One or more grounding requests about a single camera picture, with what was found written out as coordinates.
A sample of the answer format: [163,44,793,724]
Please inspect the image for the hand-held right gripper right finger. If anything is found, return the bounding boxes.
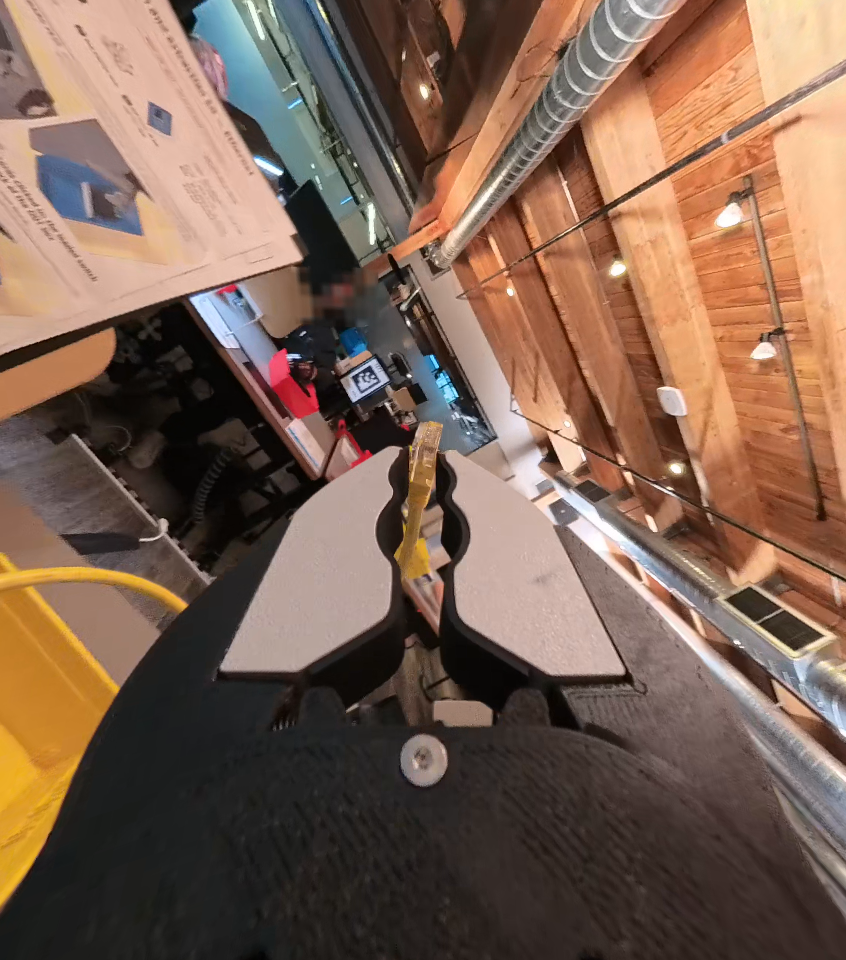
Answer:
[438,448,628,711]

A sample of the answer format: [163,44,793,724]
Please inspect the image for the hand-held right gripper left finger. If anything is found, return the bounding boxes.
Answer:
[217,445,406,704]

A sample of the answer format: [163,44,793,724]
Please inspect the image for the yellow ethernet cable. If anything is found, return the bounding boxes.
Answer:
[0,421,445,613]

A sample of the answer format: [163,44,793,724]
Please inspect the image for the yellow plastic bin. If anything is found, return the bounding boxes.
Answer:
[0,553,191,960]

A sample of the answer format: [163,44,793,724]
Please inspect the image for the red plastic bin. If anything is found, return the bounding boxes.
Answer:
[267,348,320,419]

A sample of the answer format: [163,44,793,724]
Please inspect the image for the printed instruction sheets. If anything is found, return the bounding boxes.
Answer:
[0,0,305,376]

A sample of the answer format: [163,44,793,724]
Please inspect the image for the silver ventilation duct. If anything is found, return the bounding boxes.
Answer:
[549,471,846,942]
[429,0,688,270]

